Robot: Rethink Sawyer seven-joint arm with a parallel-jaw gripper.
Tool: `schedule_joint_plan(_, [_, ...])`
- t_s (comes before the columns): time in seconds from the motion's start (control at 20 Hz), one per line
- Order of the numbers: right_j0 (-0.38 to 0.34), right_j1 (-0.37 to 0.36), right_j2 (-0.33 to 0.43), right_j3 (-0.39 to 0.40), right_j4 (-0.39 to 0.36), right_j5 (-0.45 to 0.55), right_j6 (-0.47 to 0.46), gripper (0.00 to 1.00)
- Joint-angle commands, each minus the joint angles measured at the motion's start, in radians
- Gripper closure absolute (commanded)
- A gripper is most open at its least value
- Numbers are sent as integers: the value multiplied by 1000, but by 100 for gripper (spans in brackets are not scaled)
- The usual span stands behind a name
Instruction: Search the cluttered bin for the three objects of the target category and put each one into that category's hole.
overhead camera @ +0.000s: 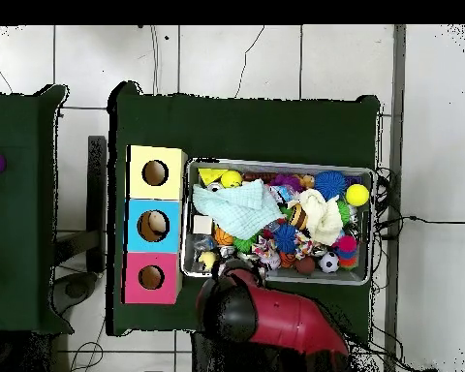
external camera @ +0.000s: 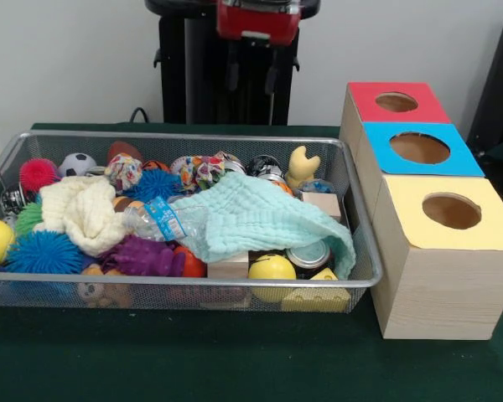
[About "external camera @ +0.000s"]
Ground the black and white soccer ball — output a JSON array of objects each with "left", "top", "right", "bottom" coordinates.
[{"left": 57, "top": 152, "right": 98, "bottom": 178}]

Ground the crushed clear plastic bottle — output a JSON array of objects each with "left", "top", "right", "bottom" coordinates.
[{"left": 122, "top": 196, "right": 213, "bottom": 252}]

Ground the shallow wire mesh bin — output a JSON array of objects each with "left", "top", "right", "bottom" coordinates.
[{"left": 0, "top": 129, "right": 383, "bottom": 313}]

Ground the yellow smiley face ball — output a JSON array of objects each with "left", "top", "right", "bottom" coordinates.
[{"left": 247, "top": 252, "right": 298, "bottom": 303}]

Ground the cream white cloth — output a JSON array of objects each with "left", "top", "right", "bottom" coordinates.
[{"left": 39, "top": 174, "right": 129, "bottom": 257}]

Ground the mint green cloth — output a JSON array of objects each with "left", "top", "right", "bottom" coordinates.
[{"left": 167, "top": 171, "right": 357, "bottom": 281}]

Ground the large blue spiky ball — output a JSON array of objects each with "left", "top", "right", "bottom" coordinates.
[{"left": 3, "top": 229, "right": 85, "bottom": 276}]

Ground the pink spiky ball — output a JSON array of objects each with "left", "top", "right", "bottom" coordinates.
[{"left": 18, "top": 157, "right": 62, "bottom": 193}]

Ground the purple knobbly rubber toy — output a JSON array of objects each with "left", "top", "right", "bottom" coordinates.
[{"left": 102, "top": 234, "right": 188, "bottom": 277}]

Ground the colourful patterned fabric scrunchie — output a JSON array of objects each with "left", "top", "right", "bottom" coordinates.
[{"left": 170, "top": 152, "right": 226, "bottom": 193}]

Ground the wooden box with three holes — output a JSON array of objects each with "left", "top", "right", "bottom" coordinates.
[{"left": 339, "top": 81, "right": 503, "bottom": 341}]

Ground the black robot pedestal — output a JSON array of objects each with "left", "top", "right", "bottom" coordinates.
[{"left": 144, "top": 0, "right": 322, "bottom": 126}]

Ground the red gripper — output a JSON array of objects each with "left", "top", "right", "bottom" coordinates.
[{"left": 215, "top": 0, "right": 299, "bottom": 95}]

